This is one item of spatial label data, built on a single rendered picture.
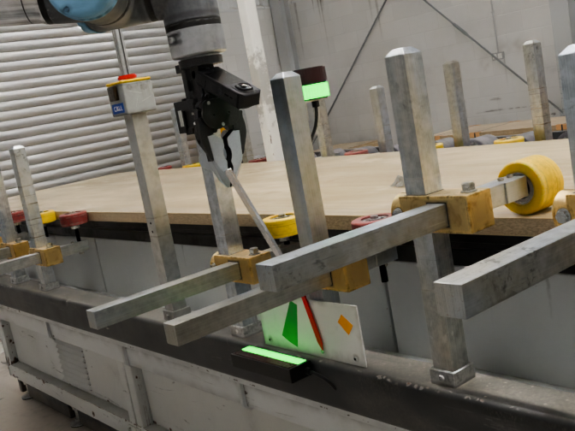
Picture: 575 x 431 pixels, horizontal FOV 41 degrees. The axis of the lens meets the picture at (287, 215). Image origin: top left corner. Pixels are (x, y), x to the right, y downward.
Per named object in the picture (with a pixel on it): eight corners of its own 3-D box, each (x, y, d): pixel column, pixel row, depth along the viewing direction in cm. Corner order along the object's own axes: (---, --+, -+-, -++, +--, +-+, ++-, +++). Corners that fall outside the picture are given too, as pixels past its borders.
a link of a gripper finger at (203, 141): (223, 157, 125) (213, 105, 124) (229, 157, 124) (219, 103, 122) (199, 163, 122) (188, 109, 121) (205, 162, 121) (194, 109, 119)
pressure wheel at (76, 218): (74, 247, 231) (65, 210, 230) (98, 244, 230) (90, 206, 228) (62, 254, 224) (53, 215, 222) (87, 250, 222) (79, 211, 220)
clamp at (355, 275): (348, 293, 117) (342, 261, 116) (293, 286, 127) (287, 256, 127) (374, 282, 120) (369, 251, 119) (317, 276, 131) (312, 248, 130)
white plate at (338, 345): (364, 369, 118) (354, 306, 116) (263, 345, 138) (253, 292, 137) (367, 367, 118) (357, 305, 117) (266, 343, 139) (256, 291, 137)
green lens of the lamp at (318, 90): (310, 99, 120) (307, 85, 119) (286, 103, 124) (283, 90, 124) (337, 93, 123) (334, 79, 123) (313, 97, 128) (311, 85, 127)
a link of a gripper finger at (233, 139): (228, 183, 131) (218, 130, 129) (249, 182, 126) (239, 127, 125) (214, 187, 129) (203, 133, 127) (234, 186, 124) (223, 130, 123)
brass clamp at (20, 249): (14, 261, 235) (10, 245, 234) (0, 258, 245) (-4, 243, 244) (33, 255, 238) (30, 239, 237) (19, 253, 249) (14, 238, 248)
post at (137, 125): (174, 321, 164) (130, 114, 157) (163, 319, 168) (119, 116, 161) (192, 315, 167) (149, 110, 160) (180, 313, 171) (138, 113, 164)
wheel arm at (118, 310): (99, 335, 122) (93, 309, 121) (90, 332, 125) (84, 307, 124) (304, 261, 148) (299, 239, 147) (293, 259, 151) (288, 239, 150)
